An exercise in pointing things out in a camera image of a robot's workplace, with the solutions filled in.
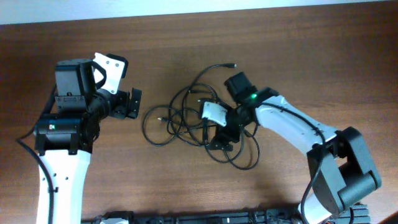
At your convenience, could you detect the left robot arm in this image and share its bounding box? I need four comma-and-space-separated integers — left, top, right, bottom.
34, 53, 142, 223

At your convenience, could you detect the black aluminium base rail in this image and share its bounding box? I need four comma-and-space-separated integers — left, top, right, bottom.
81, 203, 371, 224

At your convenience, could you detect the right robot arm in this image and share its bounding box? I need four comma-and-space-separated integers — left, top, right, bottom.
201, 72, 382, 223

